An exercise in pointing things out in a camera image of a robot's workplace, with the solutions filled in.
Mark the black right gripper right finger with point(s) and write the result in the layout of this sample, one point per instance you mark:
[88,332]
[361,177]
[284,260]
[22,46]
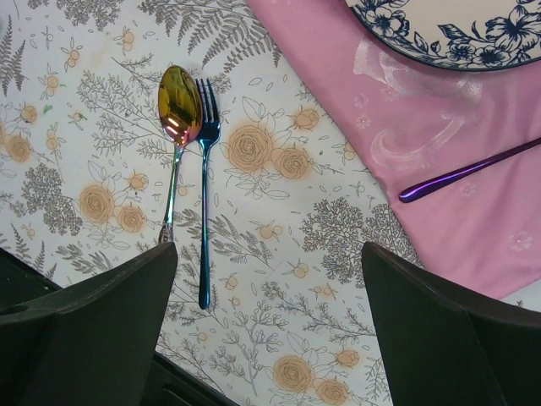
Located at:
[443,344]

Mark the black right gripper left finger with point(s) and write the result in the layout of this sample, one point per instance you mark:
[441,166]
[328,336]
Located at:
[91,343]

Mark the purple metallic fork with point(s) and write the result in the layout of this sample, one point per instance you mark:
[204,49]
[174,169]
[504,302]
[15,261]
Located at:
[429,186]

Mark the pink floral placemat cloth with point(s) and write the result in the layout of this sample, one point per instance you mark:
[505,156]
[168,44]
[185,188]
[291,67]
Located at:
[409,122]

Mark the iridescent blue fork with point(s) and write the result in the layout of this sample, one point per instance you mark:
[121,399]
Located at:
[208,136]

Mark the iridescent gold spoon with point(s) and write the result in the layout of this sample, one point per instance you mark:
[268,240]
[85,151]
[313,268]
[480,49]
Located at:
[180,114]

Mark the blue floral white plate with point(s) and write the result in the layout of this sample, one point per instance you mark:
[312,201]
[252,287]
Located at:
[469,36]

